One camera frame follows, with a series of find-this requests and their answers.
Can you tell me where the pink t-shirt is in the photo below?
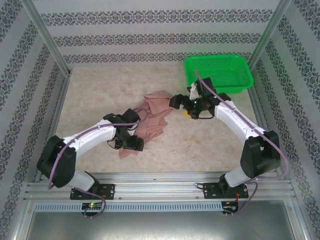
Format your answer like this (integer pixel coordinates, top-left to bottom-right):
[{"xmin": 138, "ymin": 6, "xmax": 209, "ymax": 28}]
[{"xmin": 118, "ymin": 91, "xmax": 176, "ymax": 161}]

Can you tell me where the green plastic basket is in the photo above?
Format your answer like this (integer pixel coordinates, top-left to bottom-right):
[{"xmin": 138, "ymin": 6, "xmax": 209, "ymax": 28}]
[{"xmin": 183, "ymin": 54, "xmax": 255, "ymax": 95}]

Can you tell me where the grey metal sheet panel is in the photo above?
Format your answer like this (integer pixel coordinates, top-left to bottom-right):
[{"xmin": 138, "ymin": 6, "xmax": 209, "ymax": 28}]
[{"xmin": 24, "ymin": 211, "xmax": 298, "ymax": 240}]

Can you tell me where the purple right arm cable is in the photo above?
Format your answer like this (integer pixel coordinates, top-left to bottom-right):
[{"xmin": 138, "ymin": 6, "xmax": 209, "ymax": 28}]
[{"xmin": 194, "ymin": 70, "xmax": 290, "ymax": 218}]

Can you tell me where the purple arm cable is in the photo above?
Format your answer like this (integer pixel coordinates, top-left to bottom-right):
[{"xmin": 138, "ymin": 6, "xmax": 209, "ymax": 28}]
[
  {"xmin": 194, "ymin": 70, "xmax": 290, "ymax": 218},
  {"xmin": 47, "ymin": 108, "xmax": 150, "ymax": 219}
]

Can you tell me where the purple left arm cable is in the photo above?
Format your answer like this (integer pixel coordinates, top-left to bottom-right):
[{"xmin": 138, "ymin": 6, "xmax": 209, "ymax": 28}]
[{"xmin": 47, "ymin": 108, "xmax": 150, "ymax": 219}]

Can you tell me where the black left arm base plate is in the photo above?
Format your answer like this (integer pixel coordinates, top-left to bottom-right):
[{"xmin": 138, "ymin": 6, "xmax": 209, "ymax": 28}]
[{"xmin": 69, "ymin": 183, "xmax": 116, "ymax": 201}]

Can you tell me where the long ribbed aluminium rail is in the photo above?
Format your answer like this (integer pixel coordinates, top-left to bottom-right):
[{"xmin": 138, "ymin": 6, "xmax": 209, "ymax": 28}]
[{"xmin": 23, "ymin": 171, "xmax": 295, "ymax": 202}]

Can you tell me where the aluminium side rail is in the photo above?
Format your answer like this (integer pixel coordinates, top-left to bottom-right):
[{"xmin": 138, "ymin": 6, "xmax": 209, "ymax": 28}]
[
  {"xmin": 34, "ymin": 73, "xmax": 73, "ymax": 183},
  {"xmin": 247, "ymin": 72, "xmax": 287, "ymax": 181}
]

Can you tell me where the slotted grey cable duct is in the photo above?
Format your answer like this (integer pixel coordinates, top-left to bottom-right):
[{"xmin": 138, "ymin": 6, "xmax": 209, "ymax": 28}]
[{"xmin": 33, "ymin": 201, "xmax": 225, "ymax": 213}]

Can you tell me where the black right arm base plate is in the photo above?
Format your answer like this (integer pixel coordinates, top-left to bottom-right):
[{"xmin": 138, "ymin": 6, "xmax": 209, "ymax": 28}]
[{"xmin": 202, "ymin": 182, "xmax": 249, "ymax": 200}]

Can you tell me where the aluminium frame post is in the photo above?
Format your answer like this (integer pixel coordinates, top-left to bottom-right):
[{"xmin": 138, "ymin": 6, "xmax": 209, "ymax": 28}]
[
  {"xmin": 248, "ymin": 0, "xmax": 297, "ymax": 76},
  {"xmin": 21, "ymin": 0, "xmax": 72, "ymax": 77}
]

